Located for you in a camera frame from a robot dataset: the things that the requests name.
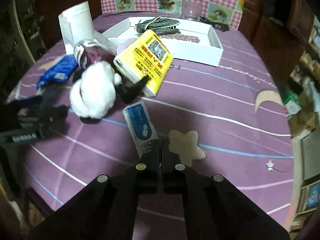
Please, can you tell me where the white panda plush toy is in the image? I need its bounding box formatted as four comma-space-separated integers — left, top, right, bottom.
69, 61, 121, 124

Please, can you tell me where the blue white tissue packet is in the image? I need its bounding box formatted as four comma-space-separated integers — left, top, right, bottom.
123, 102, 158, 158

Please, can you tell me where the yellow QR code packet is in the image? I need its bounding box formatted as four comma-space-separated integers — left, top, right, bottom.
113, 30, 174, 96

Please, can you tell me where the blue foil sachet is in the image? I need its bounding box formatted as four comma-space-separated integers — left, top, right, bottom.
36, 55, 78, 90

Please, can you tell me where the purple cotton pads pack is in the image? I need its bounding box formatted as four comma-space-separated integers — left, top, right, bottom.
74, 39, 115, 69

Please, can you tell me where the pink glittery sponge pad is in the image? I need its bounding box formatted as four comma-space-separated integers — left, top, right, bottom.
160, 33, 200, 43

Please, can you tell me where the grey plaid fabric pouch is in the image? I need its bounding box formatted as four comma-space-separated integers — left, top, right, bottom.
136, 16, 180, 36

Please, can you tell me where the white shallow cardboard box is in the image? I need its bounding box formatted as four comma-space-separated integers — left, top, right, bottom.
103, 16, 223, 67

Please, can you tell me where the clear drinking glass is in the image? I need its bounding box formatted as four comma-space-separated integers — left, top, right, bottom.
182, 0, 203, 21

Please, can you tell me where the green white carton box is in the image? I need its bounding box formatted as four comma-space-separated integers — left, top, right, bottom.
280, 89, 302, 120

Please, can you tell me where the black buckle strap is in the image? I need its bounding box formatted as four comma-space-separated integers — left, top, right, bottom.
199, 16, 230, 33

